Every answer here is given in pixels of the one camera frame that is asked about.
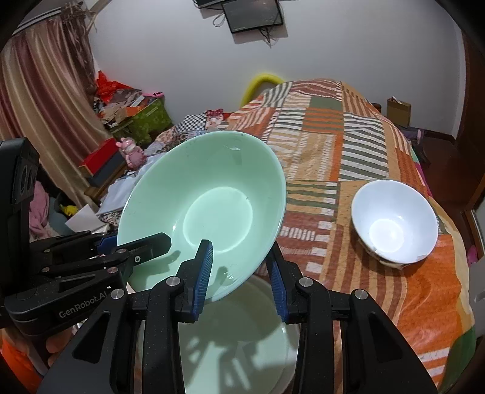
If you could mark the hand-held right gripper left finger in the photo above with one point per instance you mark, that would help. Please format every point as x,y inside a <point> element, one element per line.
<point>202,276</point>

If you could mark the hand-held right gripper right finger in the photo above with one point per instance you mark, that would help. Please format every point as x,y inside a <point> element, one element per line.
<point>278,295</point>

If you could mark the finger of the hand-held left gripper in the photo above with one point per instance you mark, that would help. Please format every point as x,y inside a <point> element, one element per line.
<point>147,248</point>
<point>104,242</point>

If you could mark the green plate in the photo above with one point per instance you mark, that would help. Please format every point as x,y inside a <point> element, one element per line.
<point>235,348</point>

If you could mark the white plate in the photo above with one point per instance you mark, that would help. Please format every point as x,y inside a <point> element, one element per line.
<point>291,363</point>

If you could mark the green bowl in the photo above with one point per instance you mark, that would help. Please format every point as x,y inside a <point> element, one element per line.
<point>212,197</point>

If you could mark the person's left hand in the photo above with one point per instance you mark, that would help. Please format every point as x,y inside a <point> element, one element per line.
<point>57,346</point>

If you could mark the pink cloth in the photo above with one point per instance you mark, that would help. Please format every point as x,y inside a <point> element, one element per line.
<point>39,212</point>

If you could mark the white paper sheet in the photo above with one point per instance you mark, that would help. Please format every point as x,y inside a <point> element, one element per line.
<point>85,221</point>

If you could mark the yellow toy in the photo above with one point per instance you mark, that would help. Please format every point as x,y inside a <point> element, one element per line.
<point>68,210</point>

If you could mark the grey plastic bag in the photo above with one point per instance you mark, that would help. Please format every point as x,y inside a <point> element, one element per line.
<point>121,189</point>

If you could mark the dark grey box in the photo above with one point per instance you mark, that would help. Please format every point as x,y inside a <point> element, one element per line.
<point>108,170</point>

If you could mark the red box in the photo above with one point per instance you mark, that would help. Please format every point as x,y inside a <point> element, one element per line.
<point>98,157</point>

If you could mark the pink toy figure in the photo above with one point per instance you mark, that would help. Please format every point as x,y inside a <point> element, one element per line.
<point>130,151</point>

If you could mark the striped brown curtain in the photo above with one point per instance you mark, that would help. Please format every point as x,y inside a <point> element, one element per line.
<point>49,106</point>

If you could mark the green box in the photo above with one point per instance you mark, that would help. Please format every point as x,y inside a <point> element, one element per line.
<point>147,121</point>

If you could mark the white bowl with dark spots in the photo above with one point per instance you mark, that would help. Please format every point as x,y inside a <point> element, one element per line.
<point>394,223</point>

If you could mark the red plastic bag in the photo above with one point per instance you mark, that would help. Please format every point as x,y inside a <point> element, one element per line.
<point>108,85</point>

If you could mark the red patterned pouch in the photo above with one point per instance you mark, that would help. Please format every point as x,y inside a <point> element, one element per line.
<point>214,119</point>

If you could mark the striped patchwork blanket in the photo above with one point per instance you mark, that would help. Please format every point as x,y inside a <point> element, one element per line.
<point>360,151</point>

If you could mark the yellow foam tube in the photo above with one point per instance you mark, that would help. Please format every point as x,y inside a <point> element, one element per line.
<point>261,81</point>

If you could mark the cardboard box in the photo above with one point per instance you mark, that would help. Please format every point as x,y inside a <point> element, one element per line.
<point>398,111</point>

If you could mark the brown wooden door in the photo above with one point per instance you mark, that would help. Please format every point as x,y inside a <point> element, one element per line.
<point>471,113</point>

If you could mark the black wall screen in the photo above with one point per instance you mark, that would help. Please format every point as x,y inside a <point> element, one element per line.
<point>252,13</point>

